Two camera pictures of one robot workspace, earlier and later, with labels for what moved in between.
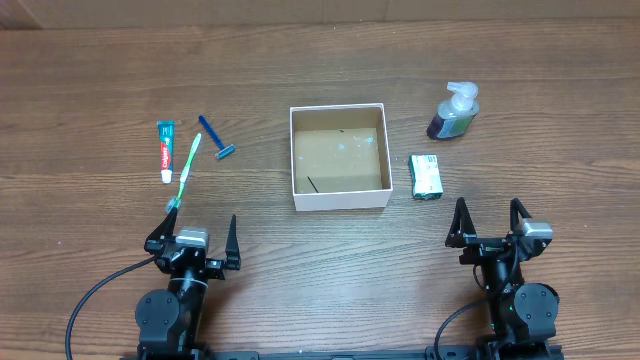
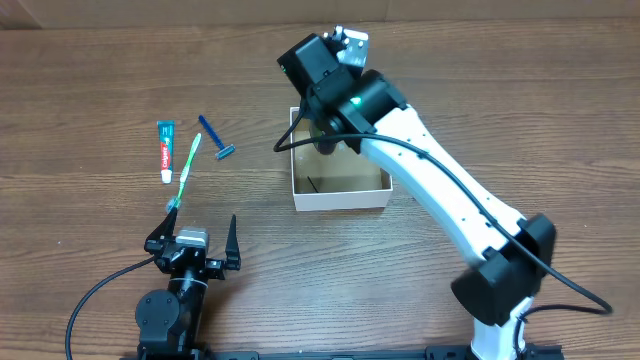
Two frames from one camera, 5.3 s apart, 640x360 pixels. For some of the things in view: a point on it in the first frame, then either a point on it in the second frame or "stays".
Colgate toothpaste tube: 166,145 stays
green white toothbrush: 178,202 stays
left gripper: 154,243 stays
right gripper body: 478,248 -> 310,97
